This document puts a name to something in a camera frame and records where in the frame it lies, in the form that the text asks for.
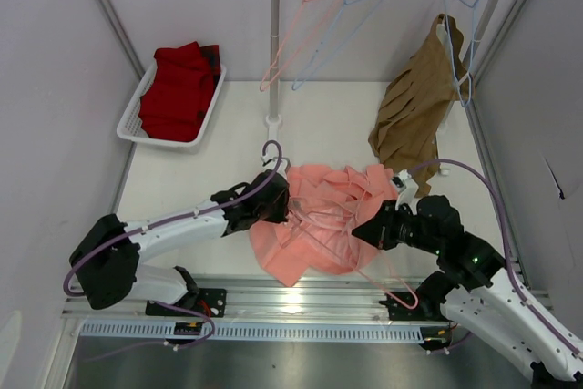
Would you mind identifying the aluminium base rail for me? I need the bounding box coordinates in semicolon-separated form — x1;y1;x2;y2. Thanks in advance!
62;267;420;324

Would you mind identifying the perforated white cable duct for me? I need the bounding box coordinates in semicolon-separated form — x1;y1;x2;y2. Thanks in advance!
80;320;451;344

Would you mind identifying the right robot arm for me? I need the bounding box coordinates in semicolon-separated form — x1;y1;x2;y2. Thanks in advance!
352;196;582;388

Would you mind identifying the red skirt in basket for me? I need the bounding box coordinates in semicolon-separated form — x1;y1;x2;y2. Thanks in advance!
138;41;220;142

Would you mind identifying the brown pleated skirt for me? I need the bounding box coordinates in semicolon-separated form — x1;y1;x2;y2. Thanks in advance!
368;14;474;173

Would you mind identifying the white plastic laundry basket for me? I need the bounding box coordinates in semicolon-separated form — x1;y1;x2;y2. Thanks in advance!
116;63;228;149

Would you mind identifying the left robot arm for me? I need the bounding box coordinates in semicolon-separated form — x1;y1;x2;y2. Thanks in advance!
66;171;289;316

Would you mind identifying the blue wire hanger middle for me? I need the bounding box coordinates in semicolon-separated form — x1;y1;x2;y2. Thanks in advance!
291;0;384;91

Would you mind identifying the blue wire hanger holding skirt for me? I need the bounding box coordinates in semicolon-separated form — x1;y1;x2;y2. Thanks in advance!
442;0;500;108

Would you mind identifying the dark plaid skirt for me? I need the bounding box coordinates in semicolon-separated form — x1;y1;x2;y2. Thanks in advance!
199;45;222;77

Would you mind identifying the pink wire hanger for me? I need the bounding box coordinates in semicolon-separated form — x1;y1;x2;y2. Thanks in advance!
260;0;341;92
284;174;419;311

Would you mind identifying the pink pleated skirt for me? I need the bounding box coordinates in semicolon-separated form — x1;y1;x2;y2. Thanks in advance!
250;164;398;287

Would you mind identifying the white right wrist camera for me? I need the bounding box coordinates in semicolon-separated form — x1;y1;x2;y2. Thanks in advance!
391;169;418;208

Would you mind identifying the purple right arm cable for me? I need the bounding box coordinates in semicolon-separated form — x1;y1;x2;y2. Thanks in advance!
407;159;583;358

